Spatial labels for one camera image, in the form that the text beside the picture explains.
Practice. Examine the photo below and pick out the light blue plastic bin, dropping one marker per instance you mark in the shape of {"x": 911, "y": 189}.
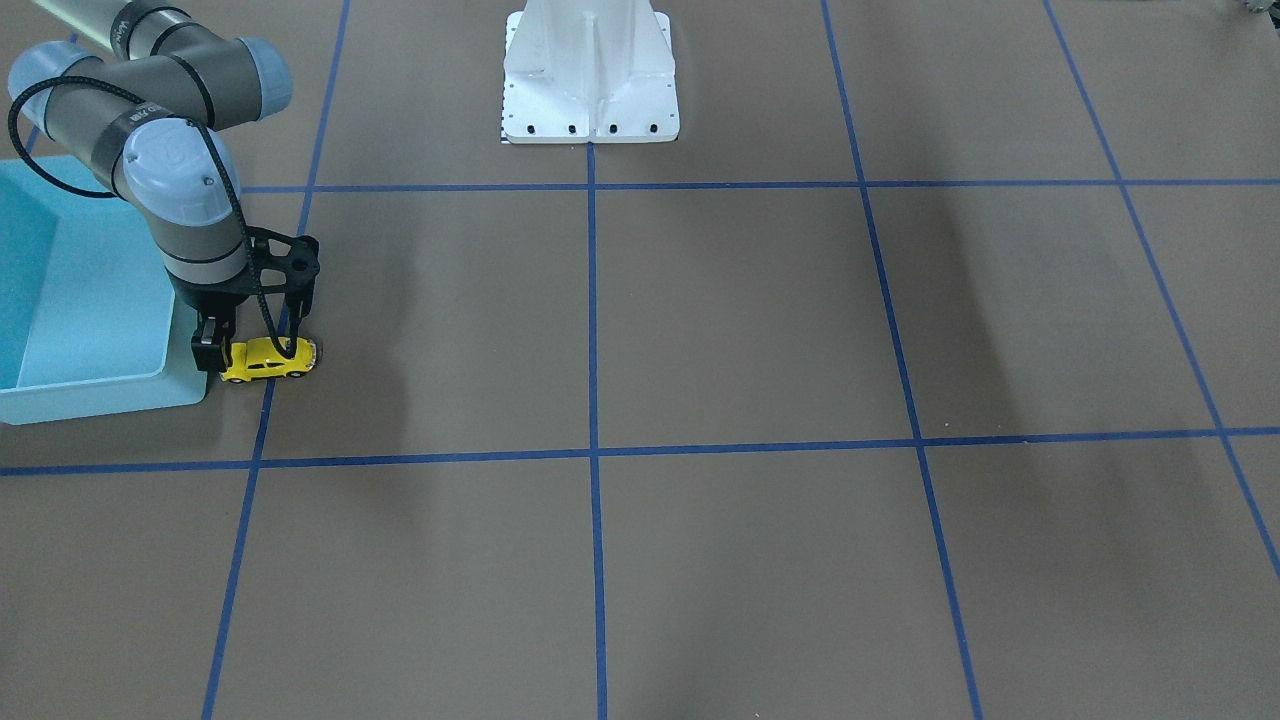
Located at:
{"x": 90, "y": 324}

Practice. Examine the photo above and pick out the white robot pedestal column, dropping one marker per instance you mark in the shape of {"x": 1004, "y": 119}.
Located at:
{"x": 589, "y": 72}

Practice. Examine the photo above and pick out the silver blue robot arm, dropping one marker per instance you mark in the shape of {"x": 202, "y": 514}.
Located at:
{"x": 146, "y": 124}

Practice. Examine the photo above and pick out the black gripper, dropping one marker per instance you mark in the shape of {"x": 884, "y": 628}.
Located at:
{"x": 207, "y": 300}

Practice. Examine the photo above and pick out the yellow beetle toy car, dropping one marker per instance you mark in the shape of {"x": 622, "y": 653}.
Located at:
{"x": 257, "y": 359}

